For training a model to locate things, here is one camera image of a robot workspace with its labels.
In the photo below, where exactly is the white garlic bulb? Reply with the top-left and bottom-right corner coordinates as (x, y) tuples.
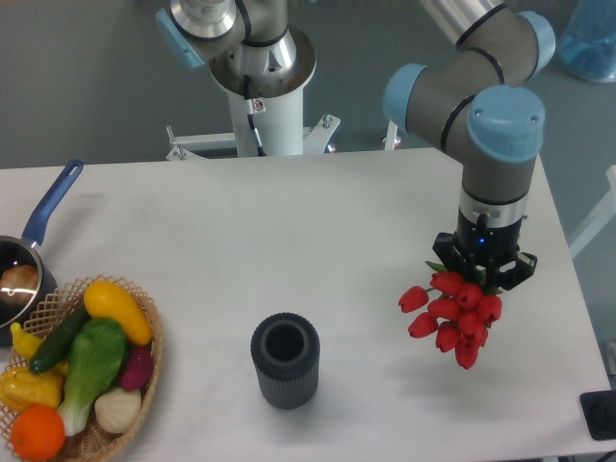
(94, 388), (141, 434)

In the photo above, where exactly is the red tulip bouquet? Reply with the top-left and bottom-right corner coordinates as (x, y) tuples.
(398, 262), (502, 370)

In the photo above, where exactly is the white frame at right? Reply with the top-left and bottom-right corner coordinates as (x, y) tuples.
(568, 165), (615, 259)

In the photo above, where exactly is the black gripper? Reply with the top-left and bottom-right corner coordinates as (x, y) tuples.
(432, 212), (538, 291)

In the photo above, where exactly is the yellow bell pepper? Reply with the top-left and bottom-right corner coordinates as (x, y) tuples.
(1, 367), (64, 414)

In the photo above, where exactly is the orange fruit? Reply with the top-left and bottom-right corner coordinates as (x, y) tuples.
(10, 405), (65, 461)

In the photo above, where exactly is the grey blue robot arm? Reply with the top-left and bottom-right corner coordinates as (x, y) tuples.
(156, 1), (555, 290)

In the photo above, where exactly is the brown bread in pan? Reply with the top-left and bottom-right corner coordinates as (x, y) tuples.
(1, 265), (39, 304)

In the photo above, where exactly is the blue transparent bag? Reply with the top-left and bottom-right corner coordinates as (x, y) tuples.
(557, 0), (615, 83)

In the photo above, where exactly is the green bok choy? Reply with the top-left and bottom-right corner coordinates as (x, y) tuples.
(58, 318), (127, 437)

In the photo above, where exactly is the yellow banana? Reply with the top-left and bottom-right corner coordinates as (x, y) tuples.
(10, 322), (43, 361)

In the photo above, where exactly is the blue handled saucepan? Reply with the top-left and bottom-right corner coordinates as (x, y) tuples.
(1, 160), (84, 347)

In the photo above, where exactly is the woven wicker basket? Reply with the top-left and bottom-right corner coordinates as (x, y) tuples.
(1, 275), (163, 461)

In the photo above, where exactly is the yellow squash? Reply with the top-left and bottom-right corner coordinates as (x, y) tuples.
(83, 280), (153, 347)

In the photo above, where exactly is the black device at edge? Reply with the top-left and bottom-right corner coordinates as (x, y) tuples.
(579, 390), (615, 441)

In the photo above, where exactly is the dark grey ribbed vase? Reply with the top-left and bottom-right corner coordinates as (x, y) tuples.
(250, 313), (321, 410)

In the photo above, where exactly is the purple radish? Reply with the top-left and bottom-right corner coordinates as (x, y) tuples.
(119, 346), (154, 391)

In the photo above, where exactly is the green cucumber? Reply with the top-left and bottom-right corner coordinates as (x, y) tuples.
(28, 303), (90, 373)

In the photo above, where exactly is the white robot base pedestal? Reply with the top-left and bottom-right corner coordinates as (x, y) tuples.
(167, 25), (341, 160)

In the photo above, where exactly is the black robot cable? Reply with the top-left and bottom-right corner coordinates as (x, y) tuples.
(242, 75), (268, 158)

